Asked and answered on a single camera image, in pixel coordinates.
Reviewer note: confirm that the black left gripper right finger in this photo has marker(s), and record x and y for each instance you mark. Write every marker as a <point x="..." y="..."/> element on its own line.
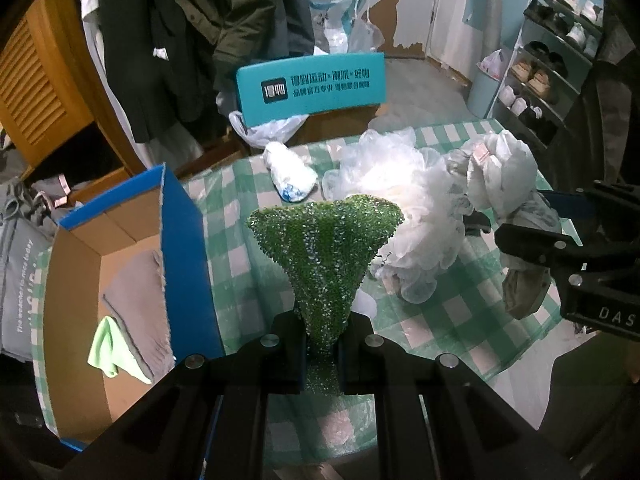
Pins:
<point x="436" y="419"/>

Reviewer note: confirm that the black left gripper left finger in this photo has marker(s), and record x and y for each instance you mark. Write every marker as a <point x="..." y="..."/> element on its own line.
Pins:
<point x="206" y="419"/>

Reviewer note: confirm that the light green glove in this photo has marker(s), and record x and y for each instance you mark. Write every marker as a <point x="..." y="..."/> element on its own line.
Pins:
<point x="105" y="347"/>

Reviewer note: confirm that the white cloth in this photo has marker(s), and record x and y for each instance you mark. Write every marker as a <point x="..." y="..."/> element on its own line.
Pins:
<point x="498" y="172"/>

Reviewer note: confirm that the grey fleece cloth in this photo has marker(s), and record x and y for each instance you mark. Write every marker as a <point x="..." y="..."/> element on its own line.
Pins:
<point x="135" y="299"/>

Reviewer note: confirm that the white mesh bath pouf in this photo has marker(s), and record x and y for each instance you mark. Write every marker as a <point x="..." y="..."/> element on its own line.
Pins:
<point x="390" y="166"/>

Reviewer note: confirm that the green glitter sponge cloth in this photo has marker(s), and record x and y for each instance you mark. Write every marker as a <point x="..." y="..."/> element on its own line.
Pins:
<point x="325" y="250"/>

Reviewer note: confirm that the blue cardboard box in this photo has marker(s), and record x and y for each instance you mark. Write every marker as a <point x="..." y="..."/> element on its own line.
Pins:
<point x="149" y="211"/>

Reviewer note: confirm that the light blue bin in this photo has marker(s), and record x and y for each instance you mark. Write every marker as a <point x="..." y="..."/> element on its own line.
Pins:
<point x="489" y="72"/>

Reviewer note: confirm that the shoe rack with shoes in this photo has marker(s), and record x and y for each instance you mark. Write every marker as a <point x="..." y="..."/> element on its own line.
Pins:
<point x="552" y="56"/>

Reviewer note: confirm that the white blue patterned sock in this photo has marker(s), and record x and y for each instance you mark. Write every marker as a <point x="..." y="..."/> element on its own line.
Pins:
<point x="291" y="177"/>

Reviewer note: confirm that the grey clothing pile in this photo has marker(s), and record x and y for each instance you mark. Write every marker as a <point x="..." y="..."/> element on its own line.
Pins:
<point x="29" y="221"/>

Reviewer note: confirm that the white plastic bag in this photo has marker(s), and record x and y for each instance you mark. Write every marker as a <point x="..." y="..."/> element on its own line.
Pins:
<point x="280" y="130"/>

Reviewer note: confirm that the teal cardboard box with text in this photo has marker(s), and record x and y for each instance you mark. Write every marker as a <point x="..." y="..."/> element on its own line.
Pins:
<point x="310" y="84"/>

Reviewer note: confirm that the dark hanging coat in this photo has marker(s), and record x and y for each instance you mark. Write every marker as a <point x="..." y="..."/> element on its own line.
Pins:
<point x="167" y="60"/>

